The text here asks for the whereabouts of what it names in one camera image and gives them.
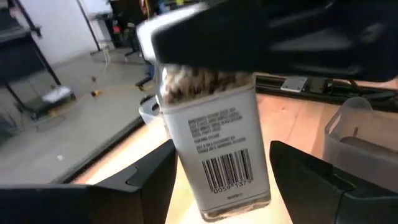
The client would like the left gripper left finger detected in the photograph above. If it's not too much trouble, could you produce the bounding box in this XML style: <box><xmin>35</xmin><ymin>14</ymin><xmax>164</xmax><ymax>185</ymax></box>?
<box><xmin>88</xmin><ymin>139</ymin><xmax>178</xmax><ymax>224</ymax></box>

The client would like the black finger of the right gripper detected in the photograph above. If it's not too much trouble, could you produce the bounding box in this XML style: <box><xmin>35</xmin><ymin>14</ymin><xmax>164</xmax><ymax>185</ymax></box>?
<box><xmin>150</xmin><ymin>0</ymin><xmax>268</xmax><ymax>74</ymax></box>

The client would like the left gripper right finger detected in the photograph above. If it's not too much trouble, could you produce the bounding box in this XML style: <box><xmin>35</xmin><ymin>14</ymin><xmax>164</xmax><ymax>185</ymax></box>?
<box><xmin>269</xmin><ymin>140</ymin><xmax>398</xmax><ymax>224</ymax></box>

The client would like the everything bagel seasoning glass jar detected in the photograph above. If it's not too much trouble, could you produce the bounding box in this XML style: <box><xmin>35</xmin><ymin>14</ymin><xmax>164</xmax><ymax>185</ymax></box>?
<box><xmin>136</xmin><ymin>2</ymin><xmax>272</xmax><ymax>222</ymax></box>

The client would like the clear plastic bin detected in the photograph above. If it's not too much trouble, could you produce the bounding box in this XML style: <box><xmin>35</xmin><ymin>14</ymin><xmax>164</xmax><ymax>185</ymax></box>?
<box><xmin>323</xmin><ymin>96</ymin><xmax>398</xmax><ymax>194</ymax></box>

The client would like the light gray plastic bin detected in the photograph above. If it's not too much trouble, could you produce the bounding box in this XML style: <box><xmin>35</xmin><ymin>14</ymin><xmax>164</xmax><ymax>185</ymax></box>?
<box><xmin>138</xmin><ymin>95</ymin><xmax>163</xmax><ymax>125</ymax></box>

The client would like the black metal rack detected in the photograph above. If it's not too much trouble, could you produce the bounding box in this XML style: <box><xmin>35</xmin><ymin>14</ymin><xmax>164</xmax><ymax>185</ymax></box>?
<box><xmin>0</xmin><ymin>0</ymin><xmax>77</xmax><ymax>121</ymax></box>

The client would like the silver metal bracket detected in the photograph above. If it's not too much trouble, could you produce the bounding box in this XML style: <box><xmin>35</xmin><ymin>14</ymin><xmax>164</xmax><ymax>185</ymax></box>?
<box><xmin>280</xmin><ymin>76</ymin><xmax>308</xmax><ymax>93</ymax></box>

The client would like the black table frame rail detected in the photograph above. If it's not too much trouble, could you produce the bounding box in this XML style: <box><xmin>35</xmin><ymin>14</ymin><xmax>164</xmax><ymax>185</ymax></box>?
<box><xmin>52</xmin><ymin>74</ymin><xmax>398</xmax><ymax>184</ymax></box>

